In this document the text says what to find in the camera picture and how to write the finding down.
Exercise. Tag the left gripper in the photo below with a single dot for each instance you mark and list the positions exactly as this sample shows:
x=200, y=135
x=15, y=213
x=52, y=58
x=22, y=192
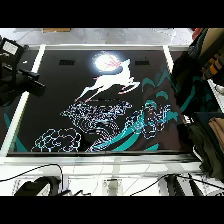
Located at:
x=32, y=83

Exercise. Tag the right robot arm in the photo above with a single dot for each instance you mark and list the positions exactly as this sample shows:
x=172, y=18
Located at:
x=174, y=186

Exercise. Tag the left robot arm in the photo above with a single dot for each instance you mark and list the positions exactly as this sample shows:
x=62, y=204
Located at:
x=8, y=88

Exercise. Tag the heap of clothes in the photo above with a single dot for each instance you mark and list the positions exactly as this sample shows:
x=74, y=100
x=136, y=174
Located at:
x=211, y=56

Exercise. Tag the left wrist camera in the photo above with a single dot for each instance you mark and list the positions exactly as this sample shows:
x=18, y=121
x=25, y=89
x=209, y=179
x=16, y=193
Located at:
x=10, y=49

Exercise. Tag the silver frame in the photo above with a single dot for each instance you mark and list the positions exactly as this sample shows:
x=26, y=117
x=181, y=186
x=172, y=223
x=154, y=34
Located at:
x=116, y=162

